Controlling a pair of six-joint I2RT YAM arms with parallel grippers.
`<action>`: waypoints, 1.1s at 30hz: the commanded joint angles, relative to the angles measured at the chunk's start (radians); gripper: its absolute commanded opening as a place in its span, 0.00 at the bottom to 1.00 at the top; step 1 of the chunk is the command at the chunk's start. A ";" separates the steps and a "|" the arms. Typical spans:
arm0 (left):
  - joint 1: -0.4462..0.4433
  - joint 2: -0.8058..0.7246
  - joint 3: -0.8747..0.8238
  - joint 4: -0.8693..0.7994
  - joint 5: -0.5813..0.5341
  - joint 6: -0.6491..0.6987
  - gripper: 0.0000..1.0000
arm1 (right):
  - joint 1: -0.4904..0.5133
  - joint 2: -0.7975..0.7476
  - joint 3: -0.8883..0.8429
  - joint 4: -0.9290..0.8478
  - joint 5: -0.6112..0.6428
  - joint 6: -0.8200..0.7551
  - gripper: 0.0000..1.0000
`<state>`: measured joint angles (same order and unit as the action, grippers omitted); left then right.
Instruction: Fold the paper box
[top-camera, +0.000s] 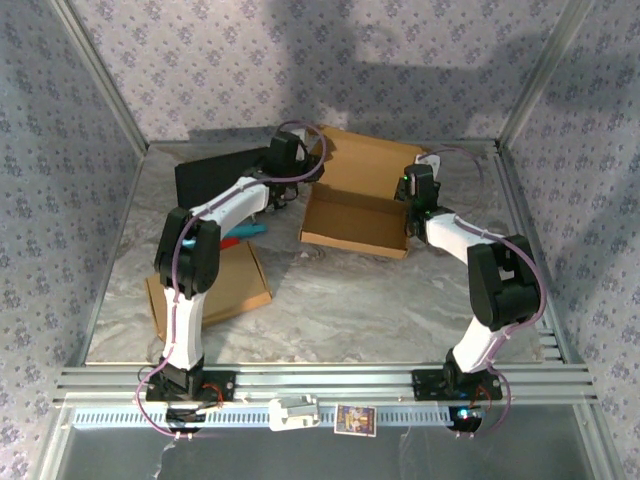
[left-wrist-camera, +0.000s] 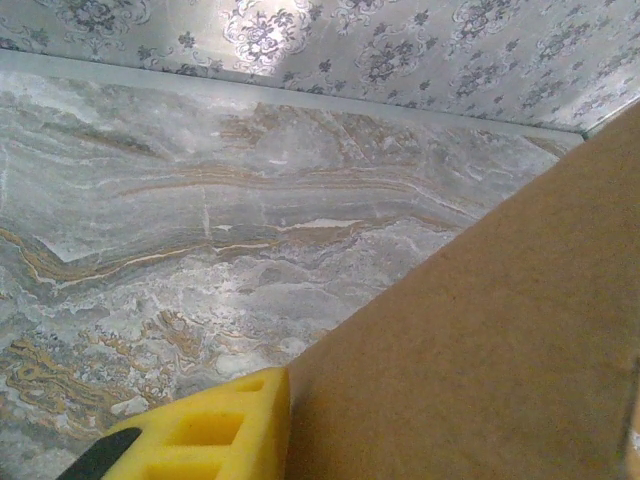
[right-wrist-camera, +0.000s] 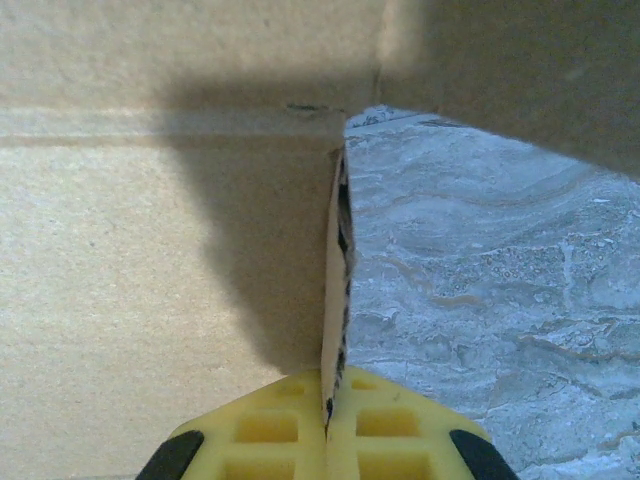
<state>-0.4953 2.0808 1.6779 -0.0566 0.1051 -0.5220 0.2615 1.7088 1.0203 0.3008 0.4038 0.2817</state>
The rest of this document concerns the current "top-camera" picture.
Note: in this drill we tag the brown cardboard mailer box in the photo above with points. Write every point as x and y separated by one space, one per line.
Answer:
360 220
240 285

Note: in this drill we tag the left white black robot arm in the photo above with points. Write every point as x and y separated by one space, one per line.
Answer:
187 260

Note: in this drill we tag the blue marker pen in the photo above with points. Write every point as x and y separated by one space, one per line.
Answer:
250 230

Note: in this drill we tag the black hard case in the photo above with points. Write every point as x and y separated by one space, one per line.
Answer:
215 175

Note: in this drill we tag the red cap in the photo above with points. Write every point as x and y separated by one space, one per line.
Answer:
231 243

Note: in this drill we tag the black controller board with lights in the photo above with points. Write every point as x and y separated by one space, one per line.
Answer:
465 420

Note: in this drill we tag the colourful picture card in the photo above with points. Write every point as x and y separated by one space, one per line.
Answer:
355 420

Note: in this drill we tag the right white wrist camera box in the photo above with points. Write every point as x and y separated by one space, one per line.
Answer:
430 161

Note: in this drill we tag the aluminium side rail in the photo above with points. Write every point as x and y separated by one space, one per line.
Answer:
522 200
129 200

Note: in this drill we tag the thin aluminium table rail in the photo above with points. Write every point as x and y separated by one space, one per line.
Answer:
170 144

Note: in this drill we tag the aluminium frame post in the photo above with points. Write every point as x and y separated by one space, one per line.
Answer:
541 75
101 75

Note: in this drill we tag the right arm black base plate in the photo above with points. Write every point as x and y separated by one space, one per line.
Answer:
425 385

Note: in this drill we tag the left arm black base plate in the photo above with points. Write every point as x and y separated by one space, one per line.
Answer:
222 385

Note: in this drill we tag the white plastic bracket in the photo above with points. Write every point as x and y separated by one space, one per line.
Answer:
285 417

